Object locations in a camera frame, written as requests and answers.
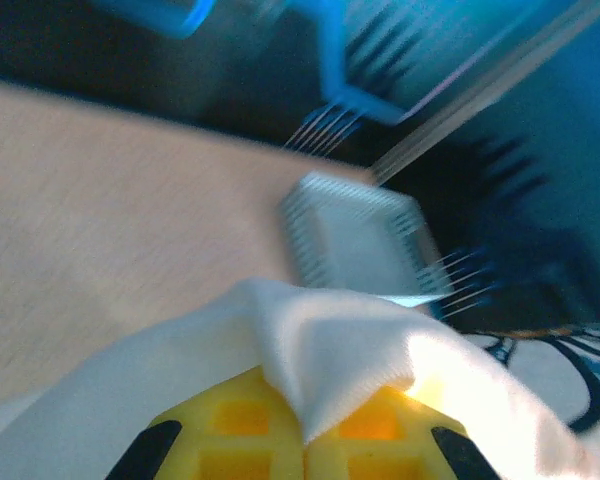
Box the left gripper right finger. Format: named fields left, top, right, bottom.
left=303, top=384, right=504, bottom=480

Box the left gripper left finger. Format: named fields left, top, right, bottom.
left=104, top=365, right=307, bottom=480

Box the white printed t-shirt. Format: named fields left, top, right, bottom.
left=0, top=277, right=600, bottom=480

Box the light grey perforated basket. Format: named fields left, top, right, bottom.
left=277, top=169, right=456, bottom=309

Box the aluminium frame post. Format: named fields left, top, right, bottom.
left=369, top=0, right=600, bottom=187

